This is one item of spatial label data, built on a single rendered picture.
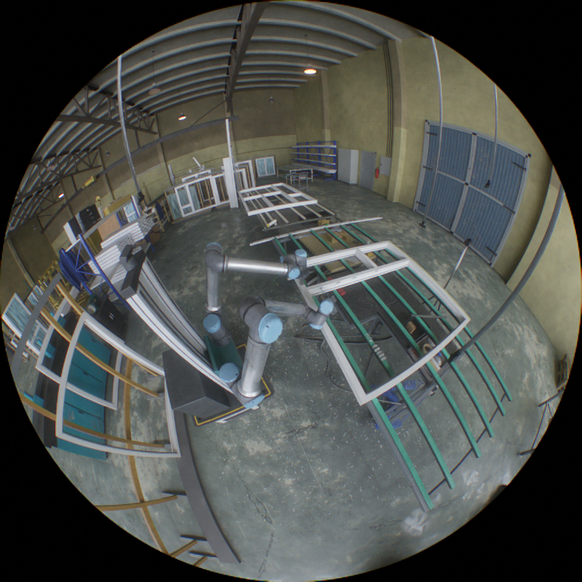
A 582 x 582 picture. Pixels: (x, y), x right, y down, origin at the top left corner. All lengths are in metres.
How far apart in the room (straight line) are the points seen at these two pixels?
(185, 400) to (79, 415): 2.34
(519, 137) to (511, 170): 1.24
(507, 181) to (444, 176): 2.49
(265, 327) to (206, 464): 1.99
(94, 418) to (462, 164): 10.54
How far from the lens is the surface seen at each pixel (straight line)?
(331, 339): 1.31
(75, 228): 4.24
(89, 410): 3.57
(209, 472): 2.40
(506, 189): 6.98
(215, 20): 9.17
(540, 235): 6.62
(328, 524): 2.43
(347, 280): 1.76
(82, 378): 3.57
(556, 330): 7.81
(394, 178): 8.55
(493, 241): 7.08
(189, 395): 1.50
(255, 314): 0.74
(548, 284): 7.27
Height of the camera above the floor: 2.07
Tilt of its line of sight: 46 degrees down
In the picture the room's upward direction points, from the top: 5 degrees counter-clockwise
